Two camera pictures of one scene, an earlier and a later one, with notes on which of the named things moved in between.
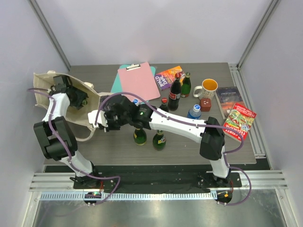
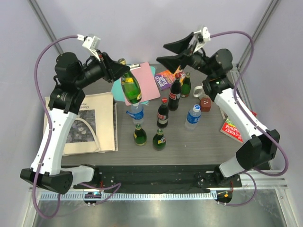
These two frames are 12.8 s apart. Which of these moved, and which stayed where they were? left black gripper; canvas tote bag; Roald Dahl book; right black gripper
Moved: left black gripper; right black gripper; canvas tote bag
Stayed: Roald Dahl book
